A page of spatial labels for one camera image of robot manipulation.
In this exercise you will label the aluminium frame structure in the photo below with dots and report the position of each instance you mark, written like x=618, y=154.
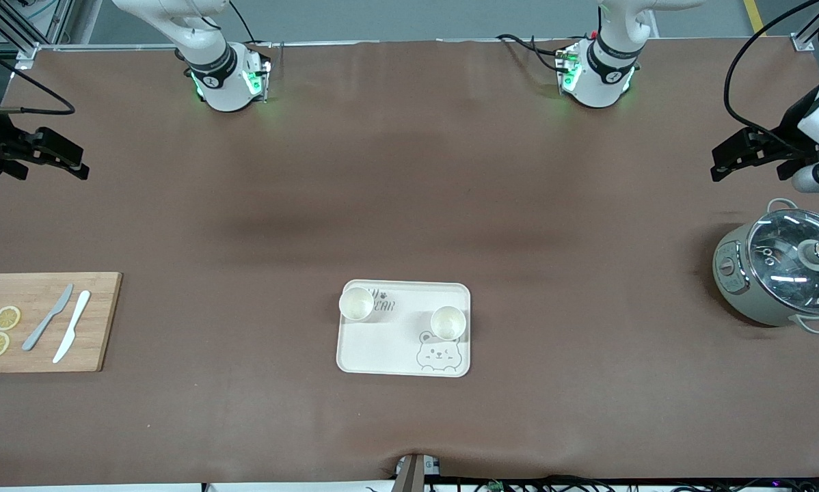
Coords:
x=54, y=17

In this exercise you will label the glass pot lid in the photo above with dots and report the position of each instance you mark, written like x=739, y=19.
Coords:
x=779, y=273

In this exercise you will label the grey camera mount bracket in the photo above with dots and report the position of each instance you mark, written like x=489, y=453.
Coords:
x=413, y=475

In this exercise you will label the grey plastic knife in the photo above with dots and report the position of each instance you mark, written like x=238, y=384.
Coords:
x=63, y=301

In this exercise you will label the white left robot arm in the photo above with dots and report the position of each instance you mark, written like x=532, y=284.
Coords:
x=601, y=89

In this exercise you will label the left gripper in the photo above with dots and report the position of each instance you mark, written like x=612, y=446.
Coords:
x=789, y=125

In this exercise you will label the wooden cutting board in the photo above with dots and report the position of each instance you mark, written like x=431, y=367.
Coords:
x=102, y=328

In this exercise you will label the cream bear print tray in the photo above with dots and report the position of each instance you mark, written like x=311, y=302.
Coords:
x=382, y=348

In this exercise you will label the white plastic knife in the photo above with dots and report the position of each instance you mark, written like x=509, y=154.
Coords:
x=74, y=321

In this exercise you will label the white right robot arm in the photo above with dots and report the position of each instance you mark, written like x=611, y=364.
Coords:
x=225, y=82

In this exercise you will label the green electric cooking pot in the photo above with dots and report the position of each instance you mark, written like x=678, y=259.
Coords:
x=737, y=287

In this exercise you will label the aluminium table edge rail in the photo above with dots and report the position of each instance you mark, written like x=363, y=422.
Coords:
x=109, y=46

